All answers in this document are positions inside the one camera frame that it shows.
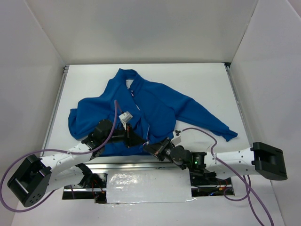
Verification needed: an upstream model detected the blue zip-up fleece jacket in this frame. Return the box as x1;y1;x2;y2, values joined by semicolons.
68;69;238;144

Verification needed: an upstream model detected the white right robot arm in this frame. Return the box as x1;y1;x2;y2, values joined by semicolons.
143;138;287;186

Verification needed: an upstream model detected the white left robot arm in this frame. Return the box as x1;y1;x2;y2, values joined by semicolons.
7;120;145;207

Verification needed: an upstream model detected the white foil-taped front panel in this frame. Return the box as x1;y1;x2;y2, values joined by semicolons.
106;169;193;203

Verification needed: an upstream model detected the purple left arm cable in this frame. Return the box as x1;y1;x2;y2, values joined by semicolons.
0;100;123;213

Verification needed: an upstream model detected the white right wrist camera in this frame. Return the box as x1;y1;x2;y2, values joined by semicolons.
171;130;182;146

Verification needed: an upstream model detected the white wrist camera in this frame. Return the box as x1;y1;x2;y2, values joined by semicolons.
171;130;182;146
119;111;133;130

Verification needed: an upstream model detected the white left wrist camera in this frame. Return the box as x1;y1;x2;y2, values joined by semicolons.
119;111;133;130

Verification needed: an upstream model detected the aluminium front rail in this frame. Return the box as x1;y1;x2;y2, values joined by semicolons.
35;159;259;170

